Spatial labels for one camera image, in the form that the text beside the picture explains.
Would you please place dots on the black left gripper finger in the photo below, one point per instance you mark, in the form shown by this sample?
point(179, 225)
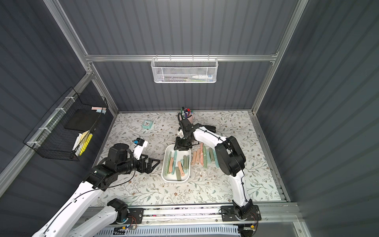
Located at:
point(151, 168)
point(154, 161)

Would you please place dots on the white tube in basket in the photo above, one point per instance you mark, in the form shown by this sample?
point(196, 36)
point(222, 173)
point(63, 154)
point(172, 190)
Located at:
point(203, 78)

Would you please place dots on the pink fruit knife in box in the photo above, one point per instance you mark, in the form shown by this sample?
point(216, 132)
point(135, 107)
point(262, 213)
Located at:
point(171, 166)

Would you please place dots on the white oval storage box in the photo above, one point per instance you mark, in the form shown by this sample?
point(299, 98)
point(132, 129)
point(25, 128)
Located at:
point(181, 160)

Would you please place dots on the black stapler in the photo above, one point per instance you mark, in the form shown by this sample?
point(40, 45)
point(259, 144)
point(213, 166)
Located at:
point(210, 128)

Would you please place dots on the teal fruit knife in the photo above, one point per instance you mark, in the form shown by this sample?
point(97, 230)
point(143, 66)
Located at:
point(208, 156)
point(215, 159)

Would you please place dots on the black notebook in basket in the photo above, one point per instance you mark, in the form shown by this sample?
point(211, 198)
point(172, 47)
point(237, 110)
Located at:
point(82, 120)

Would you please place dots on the white wire wall basket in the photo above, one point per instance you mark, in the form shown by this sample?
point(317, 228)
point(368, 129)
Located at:
point(180, 71)

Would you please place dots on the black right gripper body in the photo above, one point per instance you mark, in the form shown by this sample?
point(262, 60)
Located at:
point(183, 139)

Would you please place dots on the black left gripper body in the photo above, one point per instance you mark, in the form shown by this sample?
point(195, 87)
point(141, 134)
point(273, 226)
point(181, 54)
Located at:
point(143, 164)

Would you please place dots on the pink pen cup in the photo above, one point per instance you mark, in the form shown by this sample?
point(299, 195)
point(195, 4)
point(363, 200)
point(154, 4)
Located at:
point(189, 118)

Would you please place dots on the pink folding fruit knife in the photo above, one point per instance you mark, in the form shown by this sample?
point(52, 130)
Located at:
point(201, 158)

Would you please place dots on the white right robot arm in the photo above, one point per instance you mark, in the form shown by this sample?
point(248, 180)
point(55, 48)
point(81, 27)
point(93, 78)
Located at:
point(230, 157)

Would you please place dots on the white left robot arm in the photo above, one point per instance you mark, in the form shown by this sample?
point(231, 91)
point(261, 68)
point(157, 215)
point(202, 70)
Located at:
point(121, 160)

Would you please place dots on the olive green fruit knife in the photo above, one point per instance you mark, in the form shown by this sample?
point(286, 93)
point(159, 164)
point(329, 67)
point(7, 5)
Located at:
point(178, 174)

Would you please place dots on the yellow notepad in basket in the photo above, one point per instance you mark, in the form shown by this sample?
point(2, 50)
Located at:
point(81, 142)

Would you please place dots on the small teal box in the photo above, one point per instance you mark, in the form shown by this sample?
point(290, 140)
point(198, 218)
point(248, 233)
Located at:
point(147, 124)

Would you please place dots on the black wire side basket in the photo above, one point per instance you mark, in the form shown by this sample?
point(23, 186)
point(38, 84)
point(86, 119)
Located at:
point(68, 131)

